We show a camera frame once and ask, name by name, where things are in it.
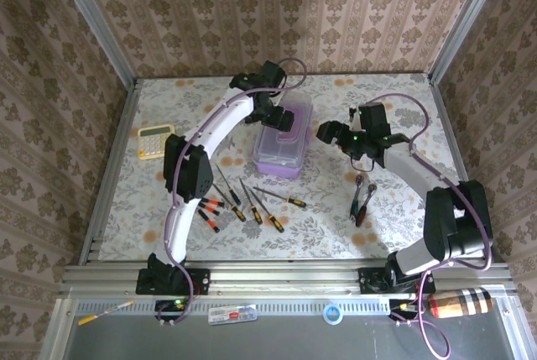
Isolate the purple clear-lidded tool box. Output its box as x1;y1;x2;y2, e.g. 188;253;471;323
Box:
253;91;315;180

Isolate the black yellow handled screwdriver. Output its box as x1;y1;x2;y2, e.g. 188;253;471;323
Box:
249;187;286;234
215;162;242;206
237;177;264;226
252;185;308;209
211;182;248;223

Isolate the red handled ratchet wrench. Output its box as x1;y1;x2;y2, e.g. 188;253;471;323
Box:
355;182;378;228

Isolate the floral patterned table cover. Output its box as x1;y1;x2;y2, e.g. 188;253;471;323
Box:
98;74;484;261

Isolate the yellow desk calculator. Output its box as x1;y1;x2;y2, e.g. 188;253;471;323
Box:
137;123;177;161

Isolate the black controller board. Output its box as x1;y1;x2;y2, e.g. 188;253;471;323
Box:
154;298;190;316
388;298;421;316

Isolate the white blue tape roll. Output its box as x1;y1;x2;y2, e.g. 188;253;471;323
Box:
321;301;345;324

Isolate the clear plastic labelled case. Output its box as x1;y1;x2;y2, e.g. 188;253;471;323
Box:
207;303;258;326

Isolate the plaid fabric pouch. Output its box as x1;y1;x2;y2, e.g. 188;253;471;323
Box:
426;287;495;319

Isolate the grey metal shelf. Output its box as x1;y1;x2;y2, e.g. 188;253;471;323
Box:
39;296;534;360

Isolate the yellow white pen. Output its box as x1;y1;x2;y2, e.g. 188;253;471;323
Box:
77;300;135;326

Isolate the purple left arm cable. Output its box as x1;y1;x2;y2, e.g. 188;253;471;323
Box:
157;57;309;327

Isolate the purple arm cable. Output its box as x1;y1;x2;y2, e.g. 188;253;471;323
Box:
157;57;309;327
368;93;495;359

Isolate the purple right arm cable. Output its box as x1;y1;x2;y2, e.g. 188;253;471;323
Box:
368;93;495;359

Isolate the aluminium table side rail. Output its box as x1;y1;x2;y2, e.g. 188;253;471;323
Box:
78;78;142;265
426;73;497;263

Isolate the aluminium frame post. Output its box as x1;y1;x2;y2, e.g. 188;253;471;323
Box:
46;0;139;84
426;0;512;84

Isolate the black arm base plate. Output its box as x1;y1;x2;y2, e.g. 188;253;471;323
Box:
358;266;435;294
135;267;211;296

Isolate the aluminium frame cross rail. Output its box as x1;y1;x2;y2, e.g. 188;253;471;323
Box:
58;261;515;299

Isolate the slotted grey cable tray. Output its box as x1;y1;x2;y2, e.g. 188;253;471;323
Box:
73;297;420;316

